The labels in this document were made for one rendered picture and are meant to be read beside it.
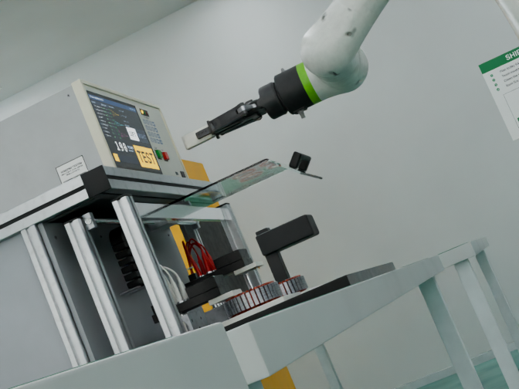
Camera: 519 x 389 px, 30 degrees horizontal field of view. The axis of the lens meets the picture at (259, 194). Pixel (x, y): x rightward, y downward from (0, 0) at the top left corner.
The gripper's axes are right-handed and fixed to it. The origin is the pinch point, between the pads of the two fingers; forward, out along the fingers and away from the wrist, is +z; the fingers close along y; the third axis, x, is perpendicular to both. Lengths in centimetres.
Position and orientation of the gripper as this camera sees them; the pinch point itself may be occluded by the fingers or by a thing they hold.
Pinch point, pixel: (198, 136)
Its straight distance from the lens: 211.7
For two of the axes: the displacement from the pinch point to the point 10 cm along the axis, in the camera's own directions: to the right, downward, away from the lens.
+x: -3.9, -9.1, 1.4
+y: 2.6, 0.4, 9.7
